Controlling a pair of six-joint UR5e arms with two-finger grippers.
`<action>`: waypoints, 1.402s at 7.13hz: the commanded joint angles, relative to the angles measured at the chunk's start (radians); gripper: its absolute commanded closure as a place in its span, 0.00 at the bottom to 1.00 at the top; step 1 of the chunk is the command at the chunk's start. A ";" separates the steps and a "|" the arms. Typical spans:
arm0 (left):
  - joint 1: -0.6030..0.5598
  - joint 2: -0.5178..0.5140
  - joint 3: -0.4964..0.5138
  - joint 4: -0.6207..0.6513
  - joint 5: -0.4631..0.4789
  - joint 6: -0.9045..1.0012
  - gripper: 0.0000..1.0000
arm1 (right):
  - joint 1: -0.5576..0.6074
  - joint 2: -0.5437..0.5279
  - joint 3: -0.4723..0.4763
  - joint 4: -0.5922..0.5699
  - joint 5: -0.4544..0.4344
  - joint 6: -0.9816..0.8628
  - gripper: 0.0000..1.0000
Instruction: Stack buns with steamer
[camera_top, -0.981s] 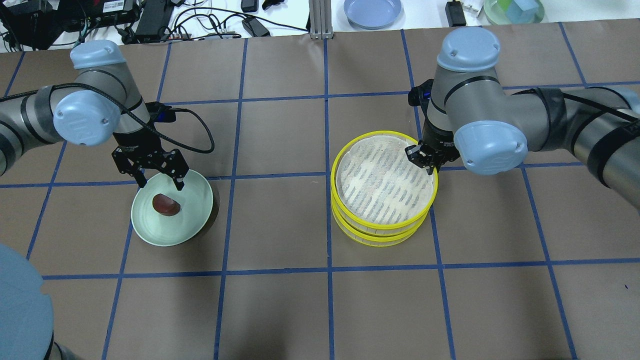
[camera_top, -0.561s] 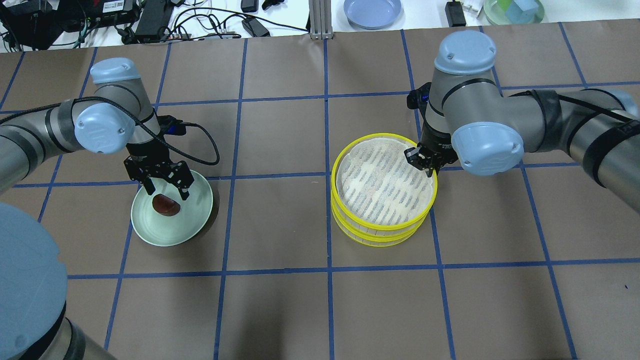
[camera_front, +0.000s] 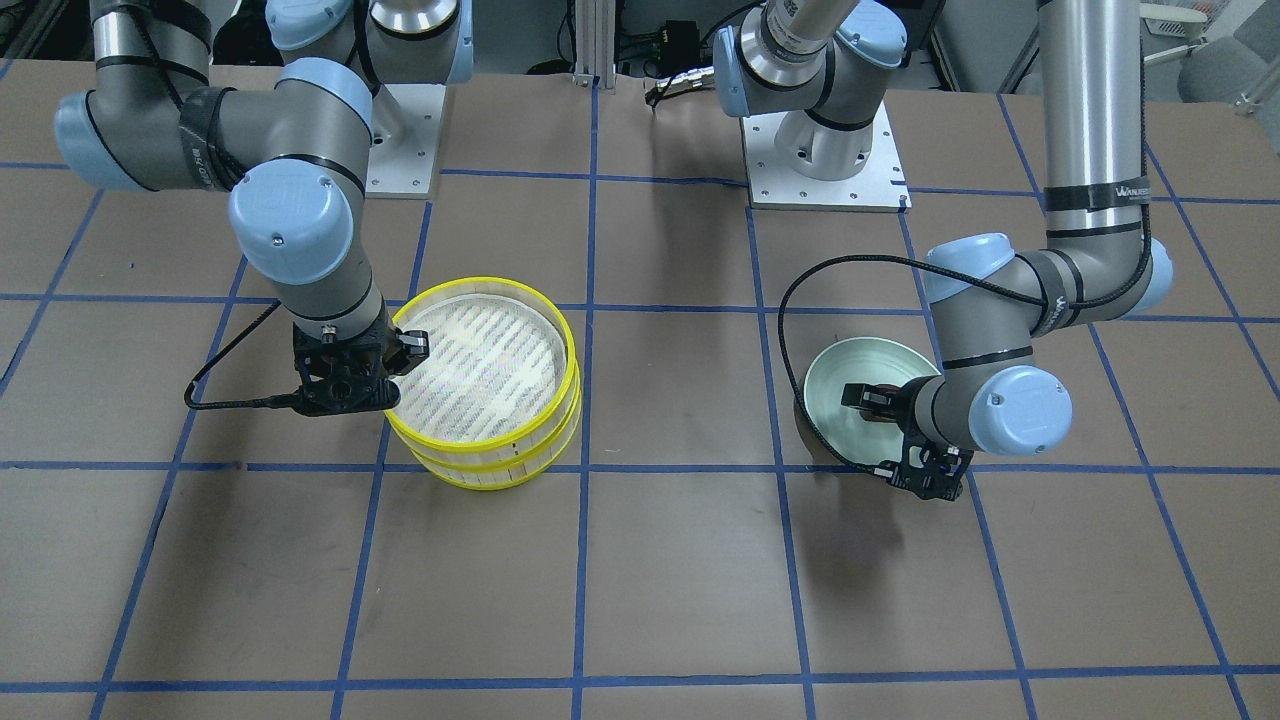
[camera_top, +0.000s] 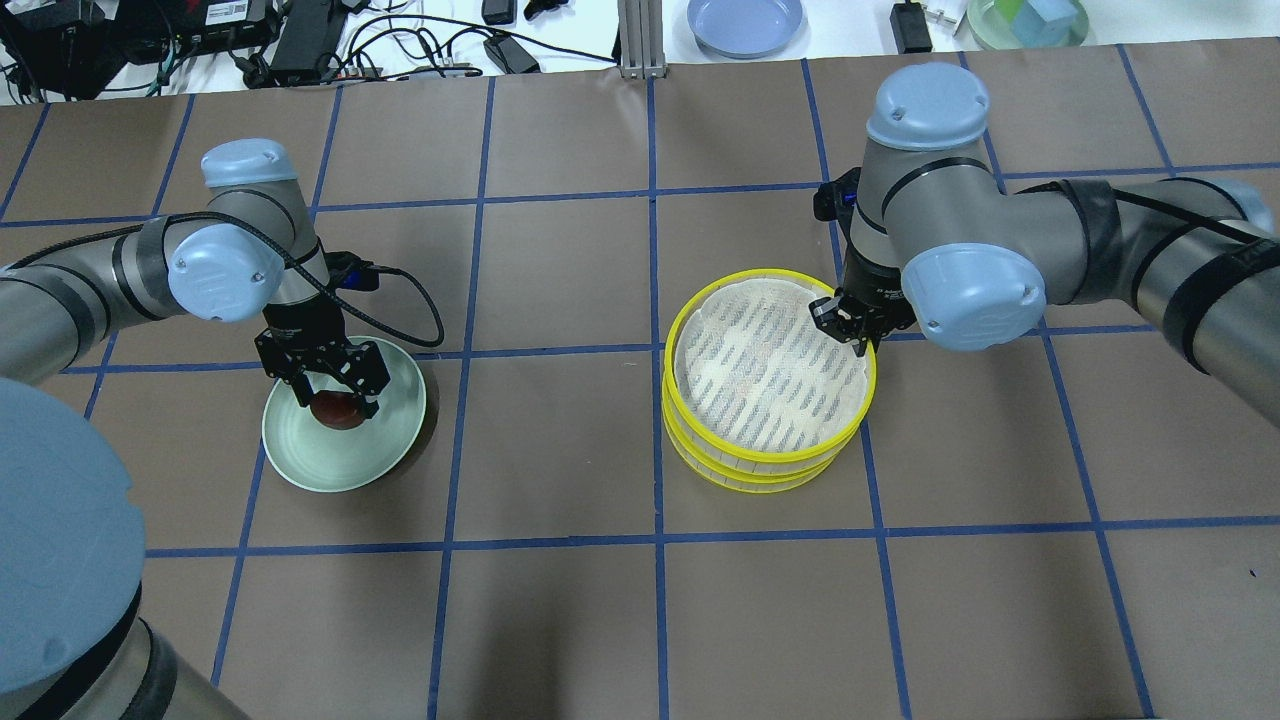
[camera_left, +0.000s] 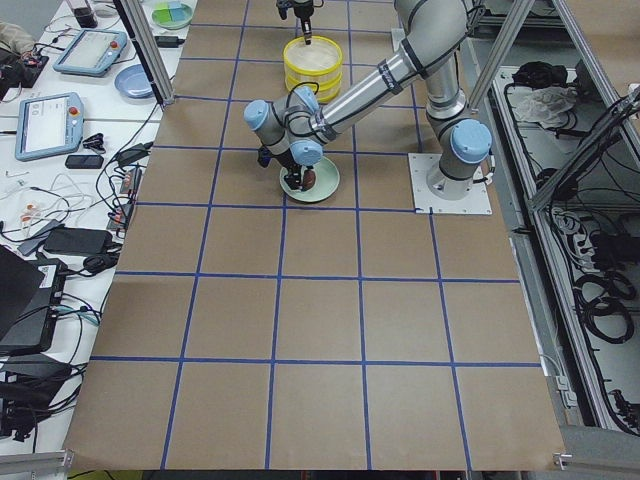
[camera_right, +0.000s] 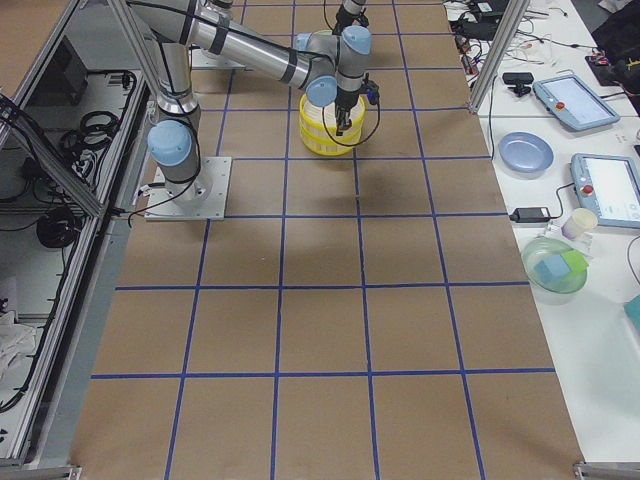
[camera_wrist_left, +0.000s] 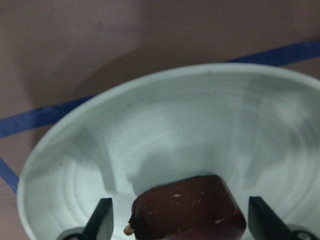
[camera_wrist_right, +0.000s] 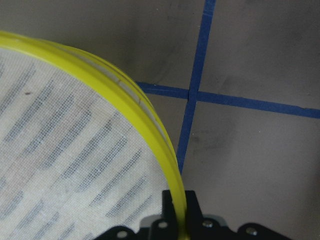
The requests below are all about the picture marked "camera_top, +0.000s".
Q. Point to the black electronics box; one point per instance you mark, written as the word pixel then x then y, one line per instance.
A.
pixel 84 49

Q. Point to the black power adapter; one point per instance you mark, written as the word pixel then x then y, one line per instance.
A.
pixel 509 56

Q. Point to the blue plate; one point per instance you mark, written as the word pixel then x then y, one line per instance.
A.
pixel 744 29

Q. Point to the black gripper steamer side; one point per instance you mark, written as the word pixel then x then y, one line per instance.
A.
pixel 876 283

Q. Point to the light green plate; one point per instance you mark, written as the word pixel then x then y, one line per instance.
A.
pixel 326 460

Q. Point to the black charger block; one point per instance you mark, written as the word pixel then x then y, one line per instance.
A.
pixel 909 28

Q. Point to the aluminium profile post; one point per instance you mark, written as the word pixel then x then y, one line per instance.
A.
pixel 641 35

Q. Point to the brown bun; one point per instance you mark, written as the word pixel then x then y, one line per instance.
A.
pixel 337 410

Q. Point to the robot arm over plate side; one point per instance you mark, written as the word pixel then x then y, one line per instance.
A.
pixel 75 643

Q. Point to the black gripper plate side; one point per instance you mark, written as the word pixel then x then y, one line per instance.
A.
pixel 303 322

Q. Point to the green bowl with blue cube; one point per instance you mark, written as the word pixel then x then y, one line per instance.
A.
pixel 1010 25

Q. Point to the robot arm over steamer side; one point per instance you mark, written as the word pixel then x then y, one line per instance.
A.
pixel 932 242

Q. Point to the yellow rimmed steamer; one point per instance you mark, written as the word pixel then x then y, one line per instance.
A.
pixel 748 369
pixel 731 471

